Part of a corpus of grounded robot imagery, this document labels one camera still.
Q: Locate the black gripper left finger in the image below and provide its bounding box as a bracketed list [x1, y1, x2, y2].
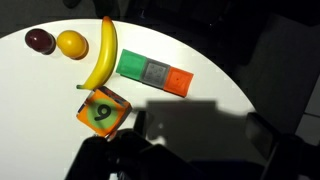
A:
[64, 111, 204, 180]

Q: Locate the yellow toy banana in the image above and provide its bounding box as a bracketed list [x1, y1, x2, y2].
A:
[76, 15, 119, 91]

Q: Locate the dark red toy plum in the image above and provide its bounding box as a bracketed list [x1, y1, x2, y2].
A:
[24, 28, 57, 56]

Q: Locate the orange plush cube nine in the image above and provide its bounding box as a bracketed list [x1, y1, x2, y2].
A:
[75, 85, 133, 138]

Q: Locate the round orange toy fruit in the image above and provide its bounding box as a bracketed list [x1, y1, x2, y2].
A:
[56, 30, 90, 61]

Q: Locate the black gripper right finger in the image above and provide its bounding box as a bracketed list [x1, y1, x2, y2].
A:
[245, 112, 320, 180]

